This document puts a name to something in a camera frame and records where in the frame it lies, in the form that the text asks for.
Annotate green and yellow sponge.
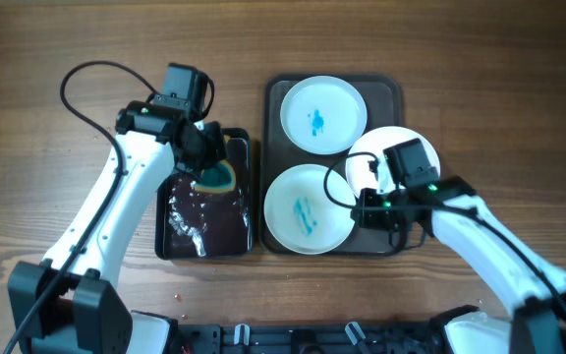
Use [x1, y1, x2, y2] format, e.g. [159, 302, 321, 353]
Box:
[194, 160, 237, 194]

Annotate white plate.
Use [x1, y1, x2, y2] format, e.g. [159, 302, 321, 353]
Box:
[263, 164, 356, 255]
[345, 126, 441, 197]

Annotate white plate front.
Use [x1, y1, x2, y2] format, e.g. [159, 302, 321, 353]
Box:
[263, 164, 356, 255]

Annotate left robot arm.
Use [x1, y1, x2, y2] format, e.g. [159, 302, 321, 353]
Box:
[5, 63, 227, 353]

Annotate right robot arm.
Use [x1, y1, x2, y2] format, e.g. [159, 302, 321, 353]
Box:
[351, 139, 566, 353]

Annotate small black water tray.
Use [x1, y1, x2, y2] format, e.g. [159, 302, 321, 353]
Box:
[154, 128, 253, 261]

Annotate large dark serving tray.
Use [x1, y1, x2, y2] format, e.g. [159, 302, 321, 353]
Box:
[259, 73, 410, 257]

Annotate light blue plate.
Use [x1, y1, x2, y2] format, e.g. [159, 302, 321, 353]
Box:
[280, 76, 368, 155]

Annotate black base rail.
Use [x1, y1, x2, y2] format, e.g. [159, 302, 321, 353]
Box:
[169, 322, 444, 354]

